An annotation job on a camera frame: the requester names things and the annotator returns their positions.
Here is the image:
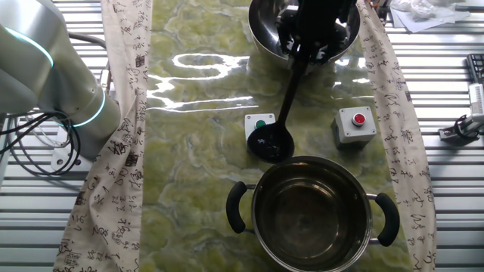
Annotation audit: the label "black camera cable loop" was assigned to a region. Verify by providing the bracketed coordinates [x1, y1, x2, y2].
[452, 114, 481, 140]

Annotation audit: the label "green marble pattern mat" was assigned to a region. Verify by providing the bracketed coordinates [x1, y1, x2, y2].
[138, 0, 417, 272]

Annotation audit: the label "black ladle with red tip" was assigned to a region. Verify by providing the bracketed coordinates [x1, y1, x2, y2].
[247, 52, 309, 165]

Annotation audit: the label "green push button box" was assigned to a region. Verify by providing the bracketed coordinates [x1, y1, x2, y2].
[244, 113, 277, 144]

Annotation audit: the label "beige calligraphy cloth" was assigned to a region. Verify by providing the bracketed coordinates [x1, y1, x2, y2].
[355, 0, 438, 272]
[52, 0, 154, 272]

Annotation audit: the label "aluminium frame beam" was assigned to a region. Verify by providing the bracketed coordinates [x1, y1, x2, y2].
[468, 83, 484, 115]

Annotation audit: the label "black base cable bundle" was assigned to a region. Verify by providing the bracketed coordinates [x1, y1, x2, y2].
[0, 109, 82, 178]

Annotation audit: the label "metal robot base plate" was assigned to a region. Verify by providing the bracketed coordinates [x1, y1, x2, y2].
[50, 149, 95, 173]

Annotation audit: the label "black keyboard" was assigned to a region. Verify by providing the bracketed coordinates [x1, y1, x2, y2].
[467, 53, 484, 85]

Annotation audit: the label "clear plastic bag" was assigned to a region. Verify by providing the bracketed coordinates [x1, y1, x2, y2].
[391, 0, 455, 20]

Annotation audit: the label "thick grey cable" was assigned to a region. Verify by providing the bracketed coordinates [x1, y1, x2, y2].
[67, 32, 109, 50]

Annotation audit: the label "red push button box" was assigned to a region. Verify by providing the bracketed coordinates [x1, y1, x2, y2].
[331, 105, 378, 149]

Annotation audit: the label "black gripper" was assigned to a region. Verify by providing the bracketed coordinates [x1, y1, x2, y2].
[275, 0, 358, 64]

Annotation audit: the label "stainless steel bowl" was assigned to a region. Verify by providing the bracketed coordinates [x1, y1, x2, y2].
[247, 0, 361, 71]

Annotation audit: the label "white paper sheets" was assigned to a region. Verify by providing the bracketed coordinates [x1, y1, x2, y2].
[389, 0, 472, 34]

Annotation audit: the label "steel pot with black handles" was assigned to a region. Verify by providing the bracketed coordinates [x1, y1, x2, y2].
[225, 154, 401, 272]

